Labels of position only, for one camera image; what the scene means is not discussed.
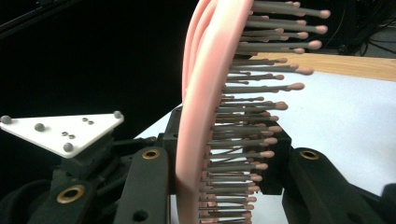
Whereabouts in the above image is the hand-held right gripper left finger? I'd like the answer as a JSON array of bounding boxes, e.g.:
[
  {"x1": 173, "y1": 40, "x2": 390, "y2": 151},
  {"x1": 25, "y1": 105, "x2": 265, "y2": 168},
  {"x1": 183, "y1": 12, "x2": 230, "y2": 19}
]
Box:
[{"x1": 156, "y1": 106, "x2": 185, "y2": 196}]

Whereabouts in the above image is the pink hairbrush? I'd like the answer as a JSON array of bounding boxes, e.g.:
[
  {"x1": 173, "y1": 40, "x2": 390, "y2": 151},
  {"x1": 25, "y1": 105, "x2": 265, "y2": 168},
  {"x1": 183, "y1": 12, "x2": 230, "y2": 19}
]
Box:
[{"x1": 175, "y1": 0, "x2": 332, "y2": 224}]

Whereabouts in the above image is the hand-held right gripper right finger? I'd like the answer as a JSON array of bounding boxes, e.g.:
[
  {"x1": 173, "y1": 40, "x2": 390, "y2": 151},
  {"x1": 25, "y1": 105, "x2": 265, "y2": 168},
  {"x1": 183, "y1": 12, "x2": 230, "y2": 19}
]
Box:
[{"x1": 248, "y1": 122, "x2": 293, "y2": 196}]

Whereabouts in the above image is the black cable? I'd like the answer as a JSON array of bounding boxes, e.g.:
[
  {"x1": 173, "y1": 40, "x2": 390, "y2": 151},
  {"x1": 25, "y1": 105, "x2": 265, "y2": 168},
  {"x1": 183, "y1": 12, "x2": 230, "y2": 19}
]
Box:
[{"x1": 330, "y1": 0, "x2": 396, "y2": 58}]

